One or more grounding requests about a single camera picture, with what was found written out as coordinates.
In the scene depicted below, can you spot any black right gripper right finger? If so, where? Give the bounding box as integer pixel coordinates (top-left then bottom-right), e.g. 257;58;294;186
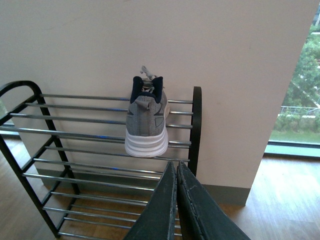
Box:
177;161;249;240

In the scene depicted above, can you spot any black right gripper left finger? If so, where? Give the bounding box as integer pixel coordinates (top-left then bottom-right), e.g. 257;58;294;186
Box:
124;161;177;240

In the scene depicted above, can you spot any grey sneaker with blue lining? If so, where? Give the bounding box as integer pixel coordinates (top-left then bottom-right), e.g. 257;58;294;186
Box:
125;65;170;158

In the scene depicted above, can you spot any black metal shoe rack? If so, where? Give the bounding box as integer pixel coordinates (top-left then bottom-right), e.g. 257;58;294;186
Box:
0;80;202;240

